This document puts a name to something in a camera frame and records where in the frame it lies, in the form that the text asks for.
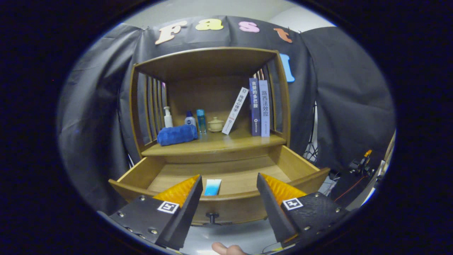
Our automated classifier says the black tripod stand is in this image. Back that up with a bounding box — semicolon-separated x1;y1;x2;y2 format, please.
304;103;319;163

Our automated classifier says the beige cloth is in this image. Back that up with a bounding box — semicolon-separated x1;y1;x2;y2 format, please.
382;129;396;177

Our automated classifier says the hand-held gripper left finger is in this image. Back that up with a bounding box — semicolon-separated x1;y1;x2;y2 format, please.
97;174;203;250

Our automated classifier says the white pump bottle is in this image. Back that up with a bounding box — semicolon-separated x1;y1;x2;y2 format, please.
163;106;174;128

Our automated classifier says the light purple book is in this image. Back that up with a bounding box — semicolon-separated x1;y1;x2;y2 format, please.
258;80;270;137

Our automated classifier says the wooden cabinet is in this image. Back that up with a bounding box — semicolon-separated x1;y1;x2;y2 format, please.
129;47;291;164

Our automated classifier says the beige lidded teacup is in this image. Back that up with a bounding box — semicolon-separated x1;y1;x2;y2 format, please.
207;117;225;133

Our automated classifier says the black orange clamp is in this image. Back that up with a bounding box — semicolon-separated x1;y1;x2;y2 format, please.
349;149;374;176

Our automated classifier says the dark blue book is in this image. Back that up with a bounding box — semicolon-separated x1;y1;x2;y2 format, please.
249;78;262;137

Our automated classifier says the white book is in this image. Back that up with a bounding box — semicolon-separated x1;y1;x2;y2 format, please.
222;87;250;135

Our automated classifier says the blue tube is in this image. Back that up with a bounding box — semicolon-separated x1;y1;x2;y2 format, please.
204;178;222;196

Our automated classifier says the clear blue bottle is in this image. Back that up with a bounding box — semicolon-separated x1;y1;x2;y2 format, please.
196;109;207;134

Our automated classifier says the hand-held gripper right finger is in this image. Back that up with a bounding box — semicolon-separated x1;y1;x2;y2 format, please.
257;173;351;248

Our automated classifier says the blue folded towel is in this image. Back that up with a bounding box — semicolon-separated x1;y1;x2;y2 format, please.
157;124;199;146

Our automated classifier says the wooden countertop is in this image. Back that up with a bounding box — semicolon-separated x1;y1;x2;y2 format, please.
141;127;288;157

